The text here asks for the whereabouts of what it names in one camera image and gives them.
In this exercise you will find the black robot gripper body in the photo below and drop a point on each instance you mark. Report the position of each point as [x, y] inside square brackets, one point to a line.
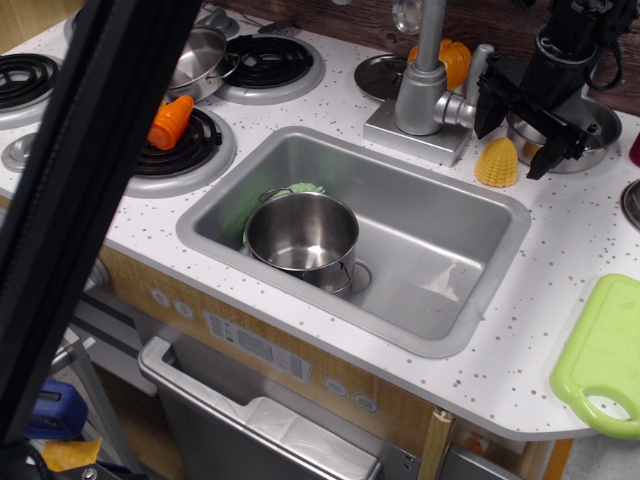
[546, 95]

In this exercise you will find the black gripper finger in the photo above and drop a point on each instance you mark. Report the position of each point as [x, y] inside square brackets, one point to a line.
[552, 153]
[490, 110]

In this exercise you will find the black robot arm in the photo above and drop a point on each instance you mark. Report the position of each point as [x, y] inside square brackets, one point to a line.
[577, 47]

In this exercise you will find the yellow toy corn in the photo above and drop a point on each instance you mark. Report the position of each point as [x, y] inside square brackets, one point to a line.
[498, 164]

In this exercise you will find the grey sink basin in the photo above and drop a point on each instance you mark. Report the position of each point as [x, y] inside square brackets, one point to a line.
[411, 256]

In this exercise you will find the steel pot in sink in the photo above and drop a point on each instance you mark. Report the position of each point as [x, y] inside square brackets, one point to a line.
[311, 236]

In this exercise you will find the orange toy pepper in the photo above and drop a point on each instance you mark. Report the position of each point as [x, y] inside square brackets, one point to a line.
[456, 58]

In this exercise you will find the silver faucet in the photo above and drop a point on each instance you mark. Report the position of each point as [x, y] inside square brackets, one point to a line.
[426, 120]

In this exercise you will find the red object right edge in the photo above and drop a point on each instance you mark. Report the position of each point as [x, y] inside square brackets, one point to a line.
[634, 152]

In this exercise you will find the dark round lid right edge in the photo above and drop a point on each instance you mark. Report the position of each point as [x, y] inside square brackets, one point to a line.
[629, 204]

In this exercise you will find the round steel lid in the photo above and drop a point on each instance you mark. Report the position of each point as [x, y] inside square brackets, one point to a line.
[380, 77]

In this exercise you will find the green cutting board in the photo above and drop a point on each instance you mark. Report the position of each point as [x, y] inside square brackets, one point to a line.
[597, 373]

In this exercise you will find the metal spatula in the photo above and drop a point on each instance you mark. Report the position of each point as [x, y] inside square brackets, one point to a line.
[286, 28]

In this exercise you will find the back right stove burner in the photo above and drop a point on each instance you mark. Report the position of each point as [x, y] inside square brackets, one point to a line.
[271, 70]

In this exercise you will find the stove burner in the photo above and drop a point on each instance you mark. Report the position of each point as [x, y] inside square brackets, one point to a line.
[271, 70]
[27, 82]
[203, 153]

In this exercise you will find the front right stove burner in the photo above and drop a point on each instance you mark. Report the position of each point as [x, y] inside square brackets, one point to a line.
[203, 153]

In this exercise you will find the steel pan on stove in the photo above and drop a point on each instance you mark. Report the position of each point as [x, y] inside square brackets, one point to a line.
[203, 66]

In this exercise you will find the orange toy carrot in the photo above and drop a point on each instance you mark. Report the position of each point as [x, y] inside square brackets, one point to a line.
[170, 122]

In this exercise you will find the silver dishwasher door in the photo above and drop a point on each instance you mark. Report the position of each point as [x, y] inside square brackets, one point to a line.
[266, 435]

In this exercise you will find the left stove burner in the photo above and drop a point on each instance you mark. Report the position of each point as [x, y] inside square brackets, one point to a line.
[27, 82]

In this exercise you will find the grey stove knob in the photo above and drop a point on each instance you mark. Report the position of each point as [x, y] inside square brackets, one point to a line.
[16, 155]

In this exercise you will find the blue clamp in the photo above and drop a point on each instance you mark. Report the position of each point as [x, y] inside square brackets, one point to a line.
[59, 413]

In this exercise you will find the black diagonal frame bar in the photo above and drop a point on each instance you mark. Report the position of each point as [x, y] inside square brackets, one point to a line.
[114, 75]

